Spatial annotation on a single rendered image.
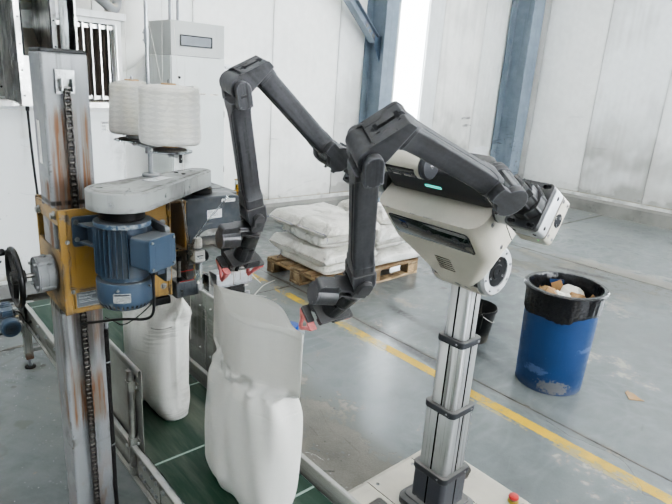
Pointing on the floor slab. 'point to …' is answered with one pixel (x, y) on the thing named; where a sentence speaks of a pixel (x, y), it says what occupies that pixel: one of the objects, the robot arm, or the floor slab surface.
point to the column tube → (78, 457)
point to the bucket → (485, 319)
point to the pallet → (299, 274)
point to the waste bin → (557, 333)
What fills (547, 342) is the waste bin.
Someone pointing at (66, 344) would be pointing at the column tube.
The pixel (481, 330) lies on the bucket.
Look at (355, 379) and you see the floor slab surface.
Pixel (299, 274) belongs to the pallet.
